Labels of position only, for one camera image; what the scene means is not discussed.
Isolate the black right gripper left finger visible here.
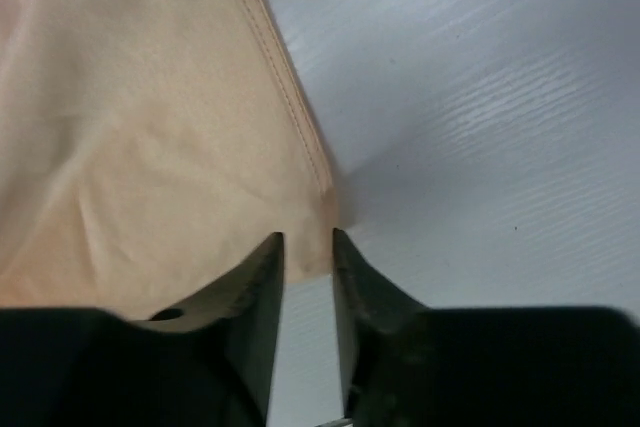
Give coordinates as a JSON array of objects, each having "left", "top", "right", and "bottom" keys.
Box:
[{"left": 1, "top": 233, "right": 284, "bottom": 426}]

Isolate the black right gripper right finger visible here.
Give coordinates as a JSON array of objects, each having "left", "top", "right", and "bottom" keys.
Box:
[{"left": 332, "top": 229, "right": 639, "bottom": 426}]

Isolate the beige cloth napkin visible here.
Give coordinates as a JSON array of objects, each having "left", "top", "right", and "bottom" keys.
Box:
[{"left": 1, "top": 0, "right": 337, "bottom": 319}]

